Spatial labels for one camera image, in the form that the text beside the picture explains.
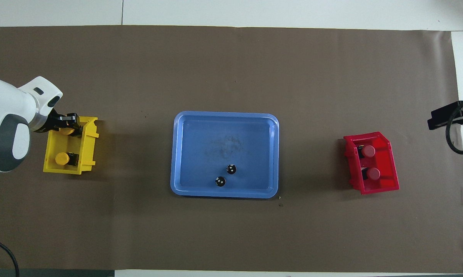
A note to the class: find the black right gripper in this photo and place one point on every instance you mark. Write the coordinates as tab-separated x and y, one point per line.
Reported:
452	114

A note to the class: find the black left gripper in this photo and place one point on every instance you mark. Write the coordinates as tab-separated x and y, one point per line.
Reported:
52	123

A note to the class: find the yellow push button switch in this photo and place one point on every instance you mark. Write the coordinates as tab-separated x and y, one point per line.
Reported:
67	131
61	158

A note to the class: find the red push button switch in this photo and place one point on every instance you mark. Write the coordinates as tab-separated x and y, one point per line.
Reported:
368	151
373	174

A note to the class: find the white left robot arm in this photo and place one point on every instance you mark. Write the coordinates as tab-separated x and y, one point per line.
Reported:
0	107

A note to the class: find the yellow plastic storage bin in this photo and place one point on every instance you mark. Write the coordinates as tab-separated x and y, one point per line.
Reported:
86	154

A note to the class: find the red plastic storage bin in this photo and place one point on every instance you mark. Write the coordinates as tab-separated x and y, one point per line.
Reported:
385	161

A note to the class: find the brown paper table mat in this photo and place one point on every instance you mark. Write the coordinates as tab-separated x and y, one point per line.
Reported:
139	231

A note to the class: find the blue plastic tray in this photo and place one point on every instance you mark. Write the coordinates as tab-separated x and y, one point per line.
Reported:
200	154

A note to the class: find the black cylindrical capacitor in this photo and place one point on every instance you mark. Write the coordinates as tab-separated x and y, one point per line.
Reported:
231	169
220	181

